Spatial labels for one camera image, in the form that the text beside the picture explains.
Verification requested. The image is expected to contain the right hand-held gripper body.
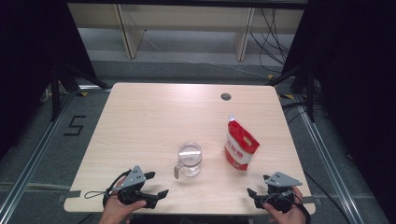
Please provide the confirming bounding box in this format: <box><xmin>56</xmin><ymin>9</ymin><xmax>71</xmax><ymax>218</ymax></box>
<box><xmin>255</xmin><ymin>171</ymin><xmax>303</xmax><ymax>214</ymax></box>

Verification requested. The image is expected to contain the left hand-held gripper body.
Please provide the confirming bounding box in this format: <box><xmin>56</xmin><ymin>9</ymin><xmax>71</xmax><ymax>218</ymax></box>
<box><xmin>116</xmin><ymin>164</ymin><xmax>148</xmax><ymax>206</ymax></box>

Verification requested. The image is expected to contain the red and white sugar bag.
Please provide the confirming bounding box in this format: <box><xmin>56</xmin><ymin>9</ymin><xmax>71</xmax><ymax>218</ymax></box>
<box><xmin>223</xmin><ymin>114</ymin><xmax>261</xmax><ymax>172</ymax></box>

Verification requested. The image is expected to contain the person's right hand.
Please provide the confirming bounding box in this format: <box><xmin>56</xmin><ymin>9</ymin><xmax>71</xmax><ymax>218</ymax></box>
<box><xmin>262</xmin><ymin>186</ymin><xmax>307</xmax><ymax>224</ymax></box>

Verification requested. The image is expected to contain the person's left hand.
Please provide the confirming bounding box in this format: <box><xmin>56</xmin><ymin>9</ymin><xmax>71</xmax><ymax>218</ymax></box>
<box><xmin>98</xmin><ymin>178</ymin><xmax>148</xmax><ymax>224</ymax></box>

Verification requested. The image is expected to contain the grey tape strip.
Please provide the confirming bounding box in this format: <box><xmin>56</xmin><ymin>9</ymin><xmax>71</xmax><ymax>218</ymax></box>
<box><xmin>301</xmin><ymin>195</ymin><xmax>323</xmax><ymax>206</ymax></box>
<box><xmin>58</xmin><ymin>189</ymin><xmax>82</xmax><ymax>203</ymax></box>

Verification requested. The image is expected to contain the black metal stand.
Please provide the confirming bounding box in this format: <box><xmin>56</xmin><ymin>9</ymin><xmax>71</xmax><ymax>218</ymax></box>
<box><xmin>49</xmin><ymin>61</ymin><xmax>110</xmax><ymax>123</ymax></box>
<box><xmin>266</xmin><ymin>64</ymin><xmax>318</xmax><ymax>123</ymax></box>

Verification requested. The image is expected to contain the black curtain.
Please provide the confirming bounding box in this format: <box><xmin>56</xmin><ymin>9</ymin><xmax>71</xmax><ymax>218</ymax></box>
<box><xmin>0</xmin><ymin>0</ymin><xmax>98</xmax><ymax>161</ymax></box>
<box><xmin>281</xmin><ymin>0</ymin><xmax>396</xmax><ymax>220</ymax></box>

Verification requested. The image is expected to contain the beige wooden shelf unit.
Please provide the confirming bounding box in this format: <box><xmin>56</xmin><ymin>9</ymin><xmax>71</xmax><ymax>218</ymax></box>
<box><xmin>66</xmin><ymin>3</ymin><xmax>306</xmax><ymax>62</ymax></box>

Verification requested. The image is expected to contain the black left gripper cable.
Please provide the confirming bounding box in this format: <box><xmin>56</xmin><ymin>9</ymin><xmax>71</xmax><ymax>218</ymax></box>
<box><xmin>104</xmin><ymin>169</ymin><xmax>133</xmax><ymax>200</ymax></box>

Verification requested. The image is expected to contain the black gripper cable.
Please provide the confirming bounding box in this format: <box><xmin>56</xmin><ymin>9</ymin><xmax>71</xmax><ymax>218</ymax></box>
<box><xmin>261</xmin><ymin>190</ymin><xmax>297</xmax><ymax>208</ymax></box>
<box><xmin>104</xmin><ymin>169</ymin><xmax>133</xmax><ymax>200</ymax></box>

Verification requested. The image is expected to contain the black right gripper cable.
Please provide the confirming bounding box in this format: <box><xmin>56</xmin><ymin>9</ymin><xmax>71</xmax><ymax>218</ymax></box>
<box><xmin>261</xmin><ymin>190</ymin><xmax>297</xmax><ymax>208</ymax></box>

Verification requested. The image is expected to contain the black wrist strap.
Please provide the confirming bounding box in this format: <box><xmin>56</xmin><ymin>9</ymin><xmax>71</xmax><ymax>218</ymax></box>
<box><xmin>292</xmin><ymin>199</ymin><xmax>312</xmax><ymax>224</ymax></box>

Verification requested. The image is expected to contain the thin black cord loop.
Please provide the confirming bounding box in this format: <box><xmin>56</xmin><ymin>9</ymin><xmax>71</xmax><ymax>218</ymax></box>
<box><xmin>83</xmin><ymin>189</ymin><xmax>107</xmax><ymax>200</ymax></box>

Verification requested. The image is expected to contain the black floor cable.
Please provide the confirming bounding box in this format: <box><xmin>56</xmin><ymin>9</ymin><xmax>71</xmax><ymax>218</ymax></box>
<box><xmin>303</xmin><ymin>171</ymin><xmax>353</xmax><ymax>224</ymax></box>

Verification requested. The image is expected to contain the aluminium floor rail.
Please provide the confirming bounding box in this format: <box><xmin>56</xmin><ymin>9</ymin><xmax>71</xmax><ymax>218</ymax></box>
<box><xmin>0</xmin><ymin>90</ymin><xmax>78</xmax><ymax>220</ymax></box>
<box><xmin>294</xmin><ymin>101</ymin><xmax>366</xmax><ymax>224</ymax></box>

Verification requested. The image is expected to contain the thin white floor cable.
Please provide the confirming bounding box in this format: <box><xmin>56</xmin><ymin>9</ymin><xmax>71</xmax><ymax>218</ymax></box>
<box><xmin>143</xmin><ymin>30</ymin><xmax>269</xmax><ymax>80</ymax></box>

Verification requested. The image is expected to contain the bundle of black cables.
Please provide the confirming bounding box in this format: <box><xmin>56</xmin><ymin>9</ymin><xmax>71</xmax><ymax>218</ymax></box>
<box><xmin>249</xmin><ymin>7</ymin><xmax>293</xmax><ymax>75</ymax></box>

